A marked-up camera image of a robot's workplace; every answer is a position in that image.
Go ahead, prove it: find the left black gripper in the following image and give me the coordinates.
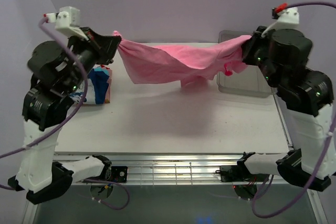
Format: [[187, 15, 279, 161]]
[[65, 26, 123, 92]]

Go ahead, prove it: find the pink t shirt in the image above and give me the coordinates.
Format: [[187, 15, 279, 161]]
[[118, 35, 251, 86]]

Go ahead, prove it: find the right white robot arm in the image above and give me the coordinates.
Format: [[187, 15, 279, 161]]
[[236, 26, 335, 191]]

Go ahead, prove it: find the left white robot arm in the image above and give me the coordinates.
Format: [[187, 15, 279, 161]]
[[8, 27, 121, 205]]

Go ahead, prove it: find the folded blue printed t shirt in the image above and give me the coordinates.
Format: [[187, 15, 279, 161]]
[[83, 67, 108, 105]]

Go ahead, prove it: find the clear plastic bin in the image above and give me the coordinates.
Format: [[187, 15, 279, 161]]
[[216, 30, 276, 99]]

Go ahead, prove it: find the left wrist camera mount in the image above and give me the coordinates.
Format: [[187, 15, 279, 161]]
[[44, 6, 88, 40]]

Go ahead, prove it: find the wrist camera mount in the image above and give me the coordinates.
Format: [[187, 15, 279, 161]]
[[44, 6, 88, 40], [261, 3, 299, 37]]

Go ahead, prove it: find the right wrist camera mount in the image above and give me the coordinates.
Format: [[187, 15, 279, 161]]
[[261, 3, 299, 37]]

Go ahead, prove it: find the aluminium rail frame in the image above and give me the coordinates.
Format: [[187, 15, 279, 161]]
[[49, 153, 316, 187]]

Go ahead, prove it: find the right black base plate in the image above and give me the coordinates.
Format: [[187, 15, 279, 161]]
[[219, 165, 250, 182]]

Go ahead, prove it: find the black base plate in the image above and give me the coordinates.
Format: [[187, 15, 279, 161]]
[[106, 166, 128, 183], [219, 165, 250, 182]]

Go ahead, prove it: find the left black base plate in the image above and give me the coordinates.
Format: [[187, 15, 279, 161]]
[[106, 166, 128, 183]]

